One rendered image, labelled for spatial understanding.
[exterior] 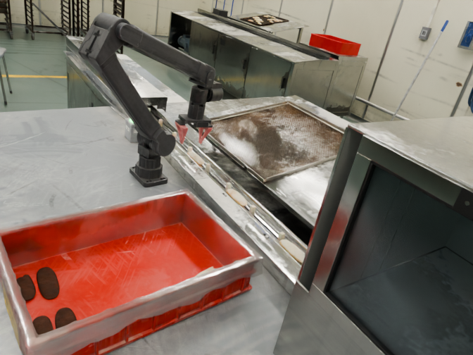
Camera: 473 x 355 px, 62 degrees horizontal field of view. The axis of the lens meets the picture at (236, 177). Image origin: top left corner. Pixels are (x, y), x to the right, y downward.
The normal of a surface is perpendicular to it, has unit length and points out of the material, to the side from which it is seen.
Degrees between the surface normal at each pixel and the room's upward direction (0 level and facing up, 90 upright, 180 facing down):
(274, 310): 0
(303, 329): 90
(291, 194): 10
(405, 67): 90
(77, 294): 0
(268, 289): 0
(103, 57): 90
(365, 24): 90
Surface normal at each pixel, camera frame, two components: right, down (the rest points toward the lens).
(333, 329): -0.83, 0.13
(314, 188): 0.03, -0.84
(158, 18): 0.53, 0.47
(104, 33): -0.44, -0.21
